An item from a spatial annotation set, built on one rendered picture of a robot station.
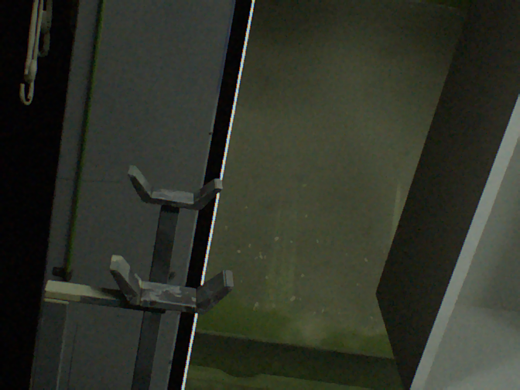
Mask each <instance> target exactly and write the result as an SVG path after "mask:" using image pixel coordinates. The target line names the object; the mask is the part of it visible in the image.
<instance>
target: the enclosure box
mask: <svg viewBox="0 0 520 390"><path fill-rule="evenodd" d="M375 295H376V298H377V301H378V305H379V308H380V310H381V315H382V319H383V321H384V324H385V329H386V331H387V335H388V339H389V342H390V344H391V347H392V352H393V355H394V358H395V363H396V365H397V368H398V371H399V375H400V378H401V381H402V386H403V388H404V390H520V0H471V2H470V7H469V9H468V12H467V16H466V19H465V21H464V25H463V28H462V30H461V33H460V37H459V39H458V42H457V46H456V49H455V51H454V55H453V59H452V61H451V64H450V68H449V70H448V73H447V76H446V80H445V82H444V85H443V89H442V91H441V94H440V98H439V101H438V104H437V106H436V110H435V113H434V116H433V120H432V122H431V125H430V127H429V131H428V134H427V136H426V140H425V143H424V146H423V149H422V153H421V156H420V158H419V162H418V165H417V167H416V171H415V174H414V177H413V179H412V183H411V186H410V188H409V192H408V196H407V198H406V201H405V205H404V207H403V210H402V214H401V217H400V219H399V223H398V226H397V228H396V231H395V235H394V238H393V240H392V245H391V247H390V250H389V253H388V257H387V259H386V262H385V266H384V268H383V271H382V274H381V278H380V280H379V283H378V287H377V290H376V293H375Z"/></svg>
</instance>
